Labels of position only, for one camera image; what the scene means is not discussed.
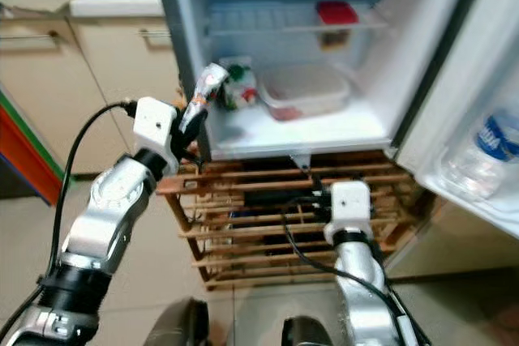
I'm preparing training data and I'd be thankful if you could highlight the white foil snack packet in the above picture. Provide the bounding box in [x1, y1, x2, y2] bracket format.
[185, 64, 229, 120]

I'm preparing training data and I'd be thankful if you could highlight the clear plastic water bottle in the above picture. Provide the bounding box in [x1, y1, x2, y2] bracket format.
[442, 107, 519, 201]

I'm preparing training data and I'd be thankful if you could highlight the small grey refrigerator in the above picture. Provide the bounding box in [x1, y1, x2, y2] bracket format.
[150, 0, 495, 162]

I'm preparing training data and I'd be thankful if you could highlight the black flat device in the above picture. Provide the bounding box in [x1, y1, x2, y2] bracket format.
[242, 190, 321, 207]

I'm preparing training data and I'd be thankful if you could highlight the clear plastic food container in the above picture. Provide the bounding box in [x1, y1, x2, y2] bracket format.
[255, 64, 351, 122]

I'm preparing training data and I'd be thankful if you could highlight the black robot right foot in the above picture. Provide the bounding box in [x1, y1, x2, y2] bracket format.
[282, 316, 335, 346]

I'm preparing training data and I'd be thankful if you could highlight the clear fridge shelf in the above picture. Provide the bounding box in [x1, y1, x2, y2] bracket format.
[207, 2, 388, 37]

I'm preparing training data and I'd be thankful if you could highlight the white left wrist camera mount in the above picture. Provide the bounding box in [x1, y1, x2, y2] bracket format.
[134, 96, 181, 175]

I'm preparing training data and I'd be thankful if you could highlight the black robot foot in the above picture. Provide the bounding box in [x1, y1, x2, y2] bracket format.
[282, 316, 335, 346]
[166, 297, 212, 346]

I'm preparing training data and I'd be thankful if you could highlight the orange green board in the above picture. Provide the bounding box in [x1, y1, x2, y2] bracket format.
[0, 91, 51, 201]

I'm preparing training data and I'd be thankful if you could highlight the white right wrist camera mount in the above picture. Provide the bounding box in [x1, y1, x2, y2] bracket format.
[324, 182, 372, 237]

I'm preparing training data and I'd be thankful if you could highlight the cream kitchen cabinet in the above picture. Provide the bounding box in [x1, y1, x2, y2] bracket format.
[0, 15, 179, 177]

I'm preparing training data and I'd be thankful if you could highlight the red lid food container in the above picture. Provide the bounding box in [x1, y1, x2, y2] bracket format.
[315, 0, 360, 49]

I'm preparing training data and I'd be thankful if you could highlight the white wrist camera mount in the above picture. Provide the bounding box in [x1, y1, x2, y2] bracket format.
[134, 96, 181, 175]
[324, 182, 372, 237]

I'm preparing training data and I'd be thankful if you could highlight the wooden slatted rack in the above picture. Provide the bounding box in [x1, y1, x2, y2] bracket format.
[156, 79, 427, 292]

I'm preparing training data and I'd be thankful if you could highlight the white refrigerator door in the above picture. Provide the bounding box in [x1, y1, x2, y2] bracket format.
[396, 0, 519, 241]

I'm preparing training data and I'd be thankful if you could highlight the black robot left foot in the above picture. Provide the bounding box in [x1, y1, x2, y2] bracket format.
[166, 297, 212, 346]

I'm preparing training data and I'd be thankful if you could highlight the green red food pack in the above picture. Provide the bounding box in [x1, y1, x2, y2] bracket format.
[217, 56, 259, 112]

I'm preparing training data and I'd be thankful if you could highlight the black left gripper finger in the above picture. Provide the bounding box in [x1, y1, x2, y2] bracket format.
[180, 103, 209, 140]

